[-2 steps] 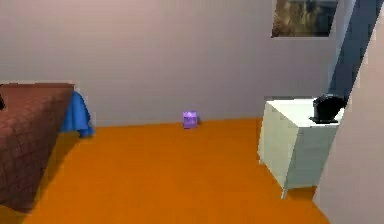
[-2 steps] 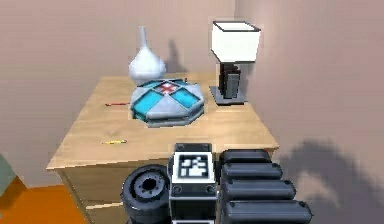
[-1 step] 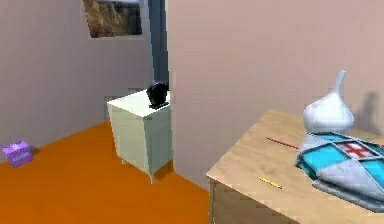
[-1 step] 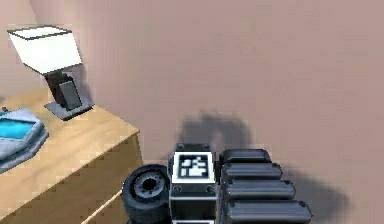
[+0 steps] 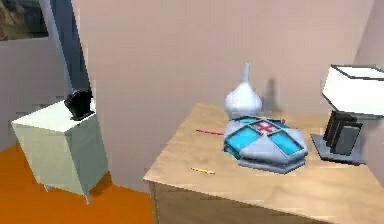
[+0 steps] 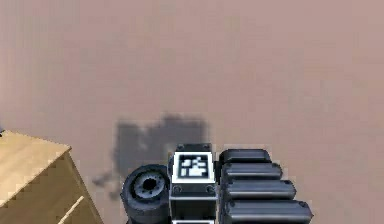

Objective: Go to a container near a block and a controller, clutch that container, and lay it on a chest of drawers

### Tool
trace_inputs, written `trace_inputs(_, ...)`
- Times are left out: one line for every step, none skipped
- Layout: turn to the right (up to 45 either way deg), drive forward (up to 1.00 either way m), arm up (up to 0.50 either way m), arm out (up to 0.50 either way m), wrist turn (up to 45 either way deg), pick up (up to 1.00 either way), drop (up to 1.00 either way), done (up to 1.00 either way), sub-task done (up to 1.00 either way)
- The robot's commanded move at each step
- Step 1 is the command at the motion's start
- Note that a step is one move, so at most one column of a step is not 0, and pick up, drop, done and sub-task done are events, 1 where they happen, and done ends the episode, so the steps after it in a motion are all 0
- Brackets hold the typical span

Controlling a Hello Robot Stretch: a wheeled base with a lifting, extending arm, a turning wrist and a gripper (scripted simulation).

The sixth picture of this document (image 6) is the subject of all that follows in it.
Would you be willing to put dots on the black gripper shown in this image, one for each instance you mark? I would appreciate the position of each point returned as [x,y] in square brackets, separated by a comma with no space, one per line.
[146,190]

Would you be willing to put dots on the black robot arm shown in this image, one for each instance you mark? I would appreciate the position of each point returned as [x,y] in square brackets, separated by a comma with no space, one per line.
[253,190]

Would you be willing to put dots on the light wooden chest of drawers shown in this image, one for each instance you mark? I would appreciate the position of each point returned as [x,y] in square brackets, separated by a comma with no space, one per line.
[30,176]

